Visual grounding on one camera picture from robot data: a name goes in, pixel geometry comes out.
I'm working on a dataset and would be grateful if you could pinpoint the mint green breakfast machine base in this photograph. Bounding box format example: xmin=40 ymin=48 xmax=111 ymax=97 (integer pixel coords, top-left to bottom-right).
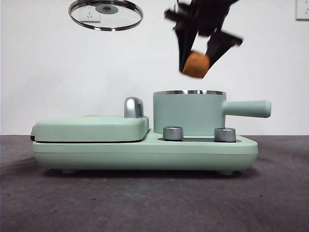
xmin=32 ymin=129 xmax=258 ymax=175

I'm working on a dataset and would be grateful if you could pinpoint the white wall socket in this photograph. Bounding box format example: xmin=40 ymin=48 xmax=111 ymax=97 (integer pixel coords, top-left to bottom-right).
xmin=78 ymin=4 xmax=101 ymax=23
xmin=295 ymin=0 xmax=309 ymax=21

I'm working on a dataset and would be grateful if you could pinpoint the brown potato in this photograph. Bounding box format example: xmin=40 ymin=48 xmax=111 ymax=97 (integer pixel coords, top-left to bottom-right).
xmin=181 ymin=50 xmax=210 ymax=79

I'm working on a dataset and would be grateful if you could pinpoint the green griddle cover, silver handle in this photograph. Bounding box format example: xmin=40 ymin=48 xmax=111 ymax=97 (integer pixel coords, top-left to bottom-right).
xmin=30 ymin=97 xmax=151 ymax=144

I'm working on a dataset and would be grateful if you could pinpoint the mint green handled steamer pot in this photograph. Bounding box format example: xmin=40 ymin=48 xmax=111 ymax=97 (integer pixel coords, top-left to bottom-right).
xmin=153 ymin=89 xmax=272 ymax=135

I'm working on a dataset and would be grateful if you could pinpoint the silver control knob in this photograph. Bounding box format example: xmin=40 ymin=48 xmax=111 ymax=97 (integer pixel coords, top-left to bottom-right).
xmin=163 ymin=126 xmax=184 ymax=141
xmin=213 ymin=127 xmax=237 ymax=143

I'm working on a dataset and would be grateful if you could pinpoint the glass lid with green knob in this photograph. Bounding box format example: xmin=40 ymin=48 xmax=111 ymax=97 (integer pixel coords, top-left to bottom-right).
xmin=68 ymin=0 xmax=144 ymax=32

